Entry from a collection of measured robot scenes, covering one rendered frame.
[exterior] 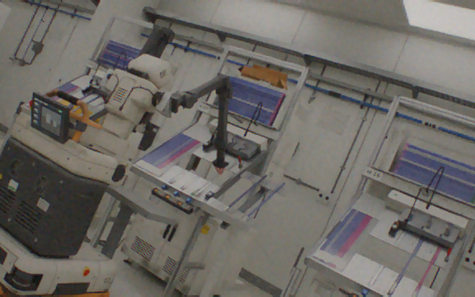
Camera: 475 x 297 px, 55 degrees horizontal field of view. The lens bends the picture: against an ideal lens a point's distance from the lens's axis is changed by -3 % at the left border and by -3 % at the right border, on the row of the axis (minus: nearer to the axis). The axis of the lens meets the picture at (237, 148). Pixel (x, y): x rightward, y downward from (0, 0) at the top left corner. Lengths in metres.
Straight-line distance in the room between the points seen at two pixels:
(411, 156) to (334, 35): 2.48
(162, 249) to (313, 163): 2.00
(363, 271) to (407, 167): 0.78
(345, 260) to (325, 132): 2.40
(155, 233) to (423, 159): 1.95
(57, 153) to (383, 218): 1.91
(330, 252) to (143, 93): 1.34
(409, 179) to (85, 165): 1.93
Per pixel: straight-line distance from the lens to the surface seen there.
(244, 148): 3.36
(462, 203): 3.06
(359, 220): 2.95
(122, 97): 2.55
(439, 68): 4.92
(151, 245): 3.59
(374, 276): 2.68
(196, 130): 3.70
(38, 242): 2.26
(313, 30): 5.39
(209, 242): 3.32
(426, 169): 3.08
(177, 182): 3.20
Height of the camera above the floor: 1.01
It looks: 2 degrees up
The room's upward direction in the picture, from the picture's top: 24 degrees clockwise
